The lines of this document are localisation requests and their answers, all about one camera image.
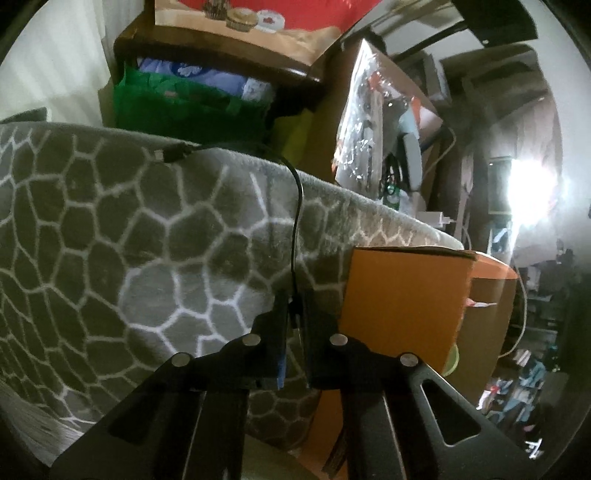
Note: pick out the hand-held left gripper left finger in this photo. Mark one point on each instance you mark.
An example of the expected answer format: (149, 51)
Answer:
(279, 364)

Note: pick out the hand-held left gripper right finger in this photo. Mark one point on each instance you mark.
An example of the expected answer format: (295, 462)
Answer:
(318, 350)

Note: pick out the grey white patterned blanket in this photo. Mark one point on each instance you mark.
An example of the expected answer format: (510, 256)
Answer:
(115, 240)

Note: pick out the green fabric bag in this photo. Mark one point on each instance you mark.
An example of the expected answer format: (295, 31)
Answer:
(184, 106)

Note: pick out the orange cardboard box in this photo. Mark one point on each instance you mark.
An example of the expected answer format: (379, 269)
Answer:
(401, 300)

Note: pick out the red gift bag with cupcakes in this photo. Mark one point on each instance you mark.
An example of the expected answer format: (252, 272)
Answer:
(286, 41)

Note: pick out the black box lamp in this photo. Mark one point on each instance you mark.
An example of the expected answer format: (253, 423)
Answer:
(498, 184)

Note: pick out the clear plastic bag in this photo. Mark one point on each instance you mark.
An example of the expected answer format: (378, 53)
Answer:
(360, 129)

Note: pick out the yellow green bag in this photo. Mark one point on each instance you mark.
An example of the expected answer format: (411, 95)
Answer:
(295, 134)

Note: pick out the white charger plug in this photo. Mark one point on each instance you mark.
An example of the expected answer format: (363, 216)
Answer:
(434, 217)

